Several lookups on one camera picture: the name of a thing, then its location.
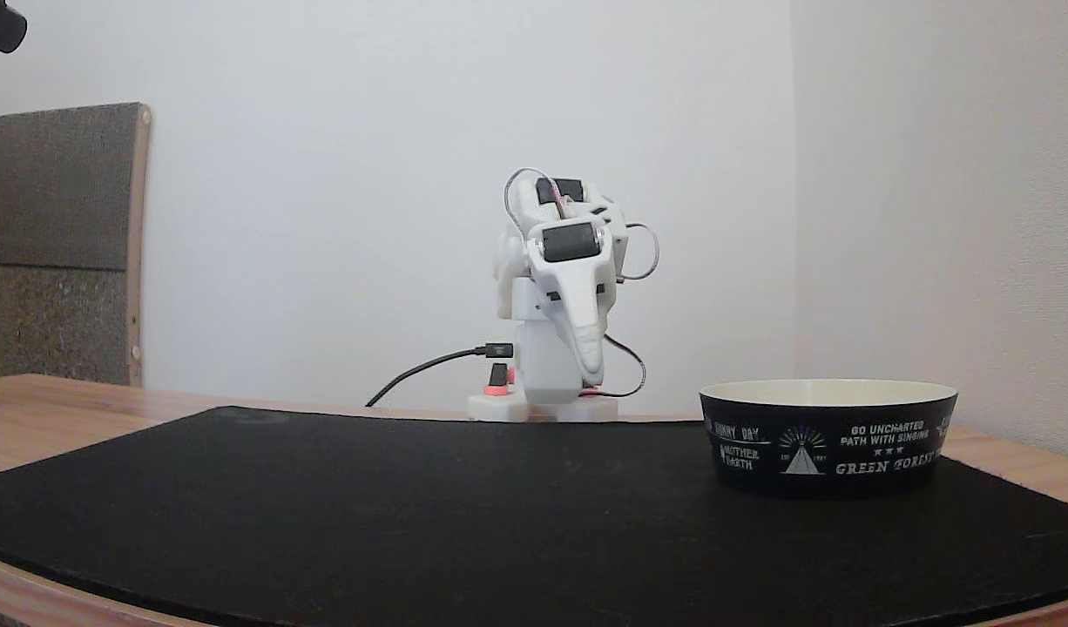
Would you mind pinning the black table mat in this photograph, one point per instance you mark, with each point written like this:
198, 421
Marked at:
499, 540

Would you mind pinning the black printed bowl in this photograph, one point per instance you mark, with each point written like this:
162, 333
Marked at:
826, 444

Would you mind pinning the grey board wooden frame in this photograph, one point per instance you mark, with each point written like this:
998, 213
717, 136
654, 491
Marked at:
59, 244

